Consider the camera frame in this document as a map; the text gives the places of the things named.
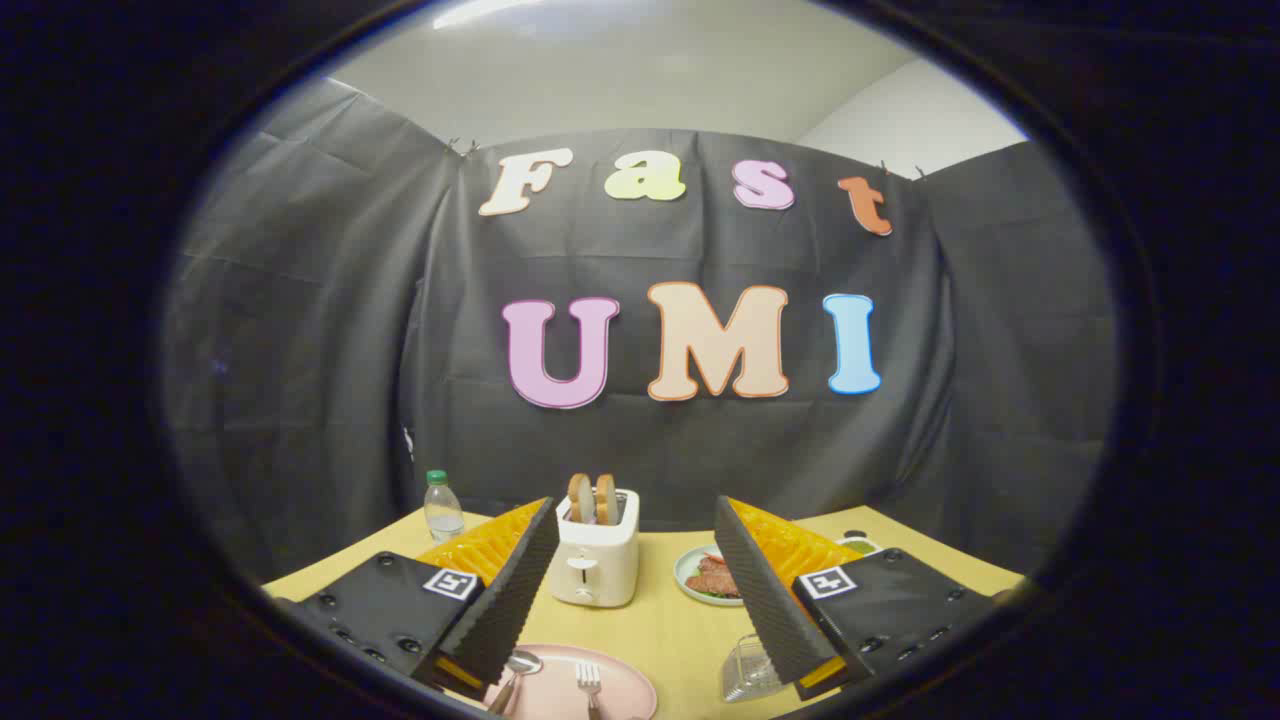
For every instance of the white divided grain dish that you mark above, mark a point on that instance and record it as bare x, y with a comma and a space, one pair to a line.
858, 543

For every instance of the pale green plate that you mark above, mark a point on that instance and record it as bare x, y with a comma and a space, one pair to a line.
684, 575

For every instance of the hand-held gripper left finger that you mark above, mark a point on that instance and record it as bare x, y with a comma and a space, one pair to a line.
510, 590

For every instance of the brown meat steak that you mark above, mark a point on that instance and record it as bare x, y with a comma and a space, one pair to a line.
715, 578

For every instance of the pink plate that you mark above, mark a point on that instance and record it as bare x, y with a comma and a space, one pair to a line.
620, 685

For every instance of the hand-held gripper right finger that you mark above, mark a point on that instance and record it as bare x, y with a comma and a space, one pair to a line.
765, 590

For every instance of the clear plastic water bottle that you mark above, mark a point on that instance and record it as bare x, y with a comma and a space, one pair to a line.
443, 510

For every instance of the white toaster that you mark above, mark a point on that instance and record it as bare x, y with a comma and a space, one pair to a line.
597, 565

